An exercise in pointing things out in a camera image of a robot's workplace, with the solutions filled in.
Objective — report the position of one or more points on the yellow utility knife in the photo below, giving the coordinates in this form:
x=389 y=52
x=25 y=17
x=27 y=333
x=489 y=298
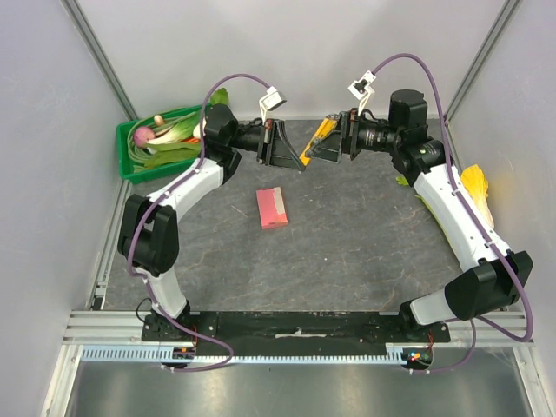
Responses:
x=319 y=135

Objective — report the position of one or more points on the green long beans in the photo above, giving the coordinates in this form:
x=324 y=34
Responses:
x=166 y=153

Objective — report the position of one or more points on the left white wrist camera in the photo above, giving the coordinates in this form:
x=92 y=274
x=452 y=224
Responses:
x=272 y=100

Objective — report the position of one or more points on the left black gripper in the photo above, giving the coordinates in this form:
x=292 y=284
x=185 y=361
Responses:
x=274 y=148

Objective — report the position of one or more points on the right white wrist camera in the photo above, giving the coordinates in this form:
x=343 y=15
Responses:
x=362 y=90

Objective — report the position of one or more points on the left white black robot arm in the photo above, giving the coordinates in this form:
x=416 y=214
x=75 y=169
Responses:
x=149 y=238

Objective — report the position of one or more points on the orange carrot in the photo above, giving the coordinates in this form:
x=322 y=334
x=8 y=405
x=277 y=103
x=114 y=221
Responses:
x=191 y=140

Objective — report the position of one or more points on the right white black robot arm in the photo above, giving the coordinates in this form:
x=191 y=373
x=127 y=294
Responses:
x=491 y=273

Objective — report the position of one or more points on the yellow napa cabbage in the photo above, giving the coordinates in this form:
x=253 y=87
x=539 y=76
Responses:
x=477 y=186

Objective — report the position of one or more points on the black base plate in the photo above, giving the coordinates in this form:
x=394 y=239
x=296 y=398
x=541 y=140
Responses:
x=311 y=332

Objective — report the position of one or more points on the pink express box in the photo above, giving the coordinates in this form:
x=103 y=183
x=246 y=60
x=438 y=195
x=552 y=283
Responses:
x=271 y=208

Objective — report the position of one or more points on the aluminium rail frame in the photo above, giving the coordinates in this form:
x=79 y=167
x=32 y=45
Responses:
x=124 y=328

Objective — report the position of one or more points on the bok choy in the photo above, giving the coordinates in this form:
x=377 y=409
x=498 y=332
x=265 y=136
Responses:
x=176 y=130

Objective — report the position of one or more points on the green plastic crate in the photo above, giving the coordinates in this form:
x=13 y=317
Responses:
x=130 y=167

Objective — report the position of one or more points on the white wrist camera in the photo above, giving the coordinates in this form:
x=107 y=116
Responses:
x=362 y=90
x=272 y=100

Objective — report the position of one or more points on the green celery stalk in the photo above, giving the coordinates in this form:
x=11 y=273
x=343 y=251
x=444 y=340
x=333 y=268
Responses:
x=402 y=181

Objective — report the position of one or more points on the purple turnip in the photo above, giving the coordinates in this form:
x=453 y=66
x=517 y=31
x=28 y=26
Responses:
x=142 y=135

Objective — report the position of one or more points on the white radish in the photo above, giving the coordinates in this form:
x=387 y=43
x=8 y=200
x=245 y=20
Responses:
x=198 y=131

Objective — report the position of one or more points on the grey cable duct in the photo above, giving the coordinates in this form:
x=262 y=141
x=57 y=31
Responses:
x=174 y=355

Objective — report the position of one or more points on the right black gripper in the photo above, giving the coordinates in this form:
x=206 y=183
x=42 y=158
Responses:
x=345 y=136

